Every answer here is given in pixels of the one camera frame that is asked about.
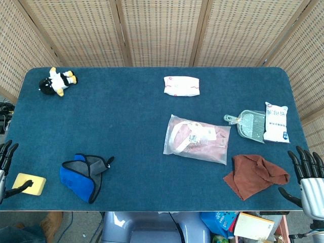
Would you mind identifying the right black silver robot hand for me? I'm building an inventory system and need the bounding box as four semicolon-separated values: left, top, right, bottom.
278;146;324;222

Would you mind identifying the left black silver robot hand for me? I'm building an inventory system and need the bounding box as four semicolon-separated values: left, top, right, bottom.
0;140;33;205

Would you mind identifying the transparent plastic bag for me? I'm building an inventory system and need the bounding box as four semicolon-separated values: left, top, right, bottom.
163;114;231;166

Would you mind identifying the white powder packet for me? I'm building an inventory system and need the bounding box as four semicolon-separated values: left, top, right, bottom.
263;101;291;144

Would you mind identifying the blue snack package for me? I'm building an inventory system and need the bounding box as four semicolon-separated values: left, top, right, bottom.
201;211;240;240

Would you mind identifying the yellow sponge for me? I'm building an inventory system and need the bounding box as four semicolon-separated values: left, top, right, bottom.
12;173;47;196

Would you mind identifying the brown cloth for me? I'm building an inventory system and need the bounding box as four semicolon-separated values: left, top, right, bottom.
223;154;291;201

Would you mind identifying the cream coloured book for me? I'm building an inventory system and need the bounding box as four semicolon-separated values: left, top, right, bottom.
233;212;275;241

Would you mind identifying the blue and grey fabric pouch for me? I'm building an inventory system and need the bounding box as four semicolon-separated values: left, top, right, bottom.
59;153;115;205

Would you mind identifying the black white plush toy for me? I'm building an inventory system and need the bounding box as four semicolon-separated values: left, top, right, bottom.
38;67;78;98

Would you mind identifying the green plastic dustpan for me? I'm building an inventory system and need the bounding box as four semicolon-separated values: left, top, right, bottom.
223;109;266;142

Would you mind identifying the blue felt table cover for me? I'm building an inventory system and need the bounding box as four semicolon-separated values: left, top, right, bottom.
0;67;311;212

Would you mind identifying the grey robot torso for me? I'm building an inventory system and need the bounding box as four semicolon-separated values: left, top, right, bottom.
101;211;211;243

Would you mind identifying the white pink tissue pack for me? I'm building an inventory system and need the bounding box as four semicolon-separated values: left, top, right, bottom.
163;75;200;97

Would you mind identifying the woven bamboo folding screen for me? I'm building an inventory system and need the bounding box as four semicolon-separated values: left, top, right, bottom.
0;0;324;152

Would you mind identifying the pink shelf frame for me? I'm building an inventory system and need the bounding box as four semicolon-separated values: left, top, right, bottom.
275;215;291;243

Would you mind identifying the blue floor cable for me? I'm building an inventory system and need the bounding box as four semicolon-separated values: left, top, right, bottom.
62;212;74;243

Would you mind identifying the black torso cable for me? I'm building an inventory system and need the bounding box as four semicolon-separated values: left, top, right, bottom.
169;212;183;243

